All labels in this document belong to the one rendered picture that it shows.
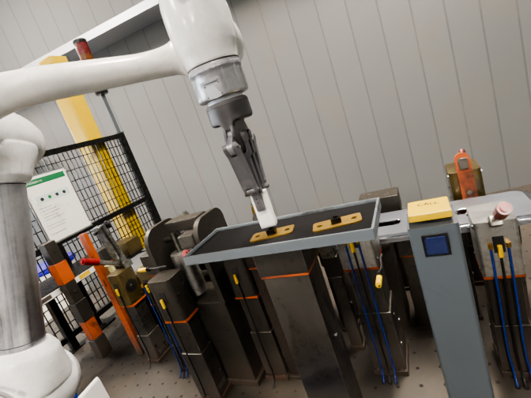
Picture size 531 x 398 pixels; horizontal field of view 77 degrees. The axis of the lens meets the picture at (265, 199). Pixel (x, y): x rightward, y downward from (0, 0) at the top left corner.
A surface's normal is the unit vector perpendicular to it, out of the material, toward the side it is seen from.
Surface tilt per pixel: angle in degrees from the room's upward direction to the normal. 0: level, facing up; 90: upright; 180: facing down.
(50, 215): 90
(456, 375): 90
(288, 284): 90
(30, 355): 56
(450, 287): 90
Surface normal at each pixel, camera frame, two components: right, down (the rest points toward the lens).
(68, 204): 0.88, -0.19
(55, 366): 0.98, -0.16
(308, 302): -0.36, 0.34
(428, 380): -0.32, -0.92
